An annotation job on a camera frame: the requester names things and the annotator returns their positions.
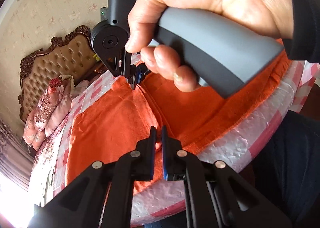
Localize orange pants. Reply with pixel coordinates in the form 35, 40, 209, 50
66, 53, 290, 184

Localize person right hand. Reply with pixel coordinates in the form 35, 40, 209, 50
125, 0, 293, 92

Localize tufted carved headboard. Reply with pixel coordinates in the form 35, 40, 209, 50
18, 25, 101, 122

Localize pink checkered plastic sheet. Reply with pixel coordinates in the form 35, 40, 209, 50
45, 61, 319, 226

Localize floral bed sheet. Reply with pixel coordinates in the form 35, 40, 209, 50
28, 142, 59, 206

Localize blue jeans leg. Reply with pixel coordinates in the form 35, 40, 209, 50
240, 111, 320, 227

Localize folded floral quilt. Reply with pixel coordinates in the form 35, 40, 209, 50
23, 75, 89, 151

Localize pink curtain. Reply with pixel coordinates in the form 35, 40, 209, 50
1, 120, 34, 191

